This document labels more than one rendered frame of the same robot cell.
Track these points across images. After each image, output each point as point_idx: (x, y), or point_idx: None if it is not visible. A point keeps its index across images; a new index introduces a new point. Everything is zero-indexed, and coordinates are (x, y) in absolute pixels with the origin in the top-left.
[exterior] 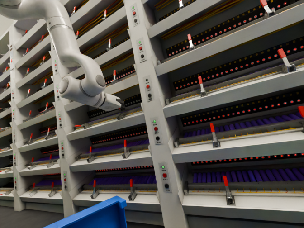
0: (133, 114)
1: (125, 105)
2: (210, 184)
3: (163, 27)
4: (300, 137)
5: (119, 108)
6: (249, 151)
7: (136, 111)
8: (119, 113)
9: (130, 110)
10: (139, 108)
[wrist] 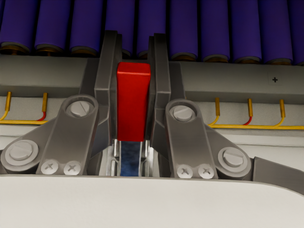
0: (244, 144)
1: (179, 64)
2: None
3: None
4: None
5: (135, 137)
6: None
7: (256, 99)
8: (126, 173)
9: (207, 92)
10: (303, 96)
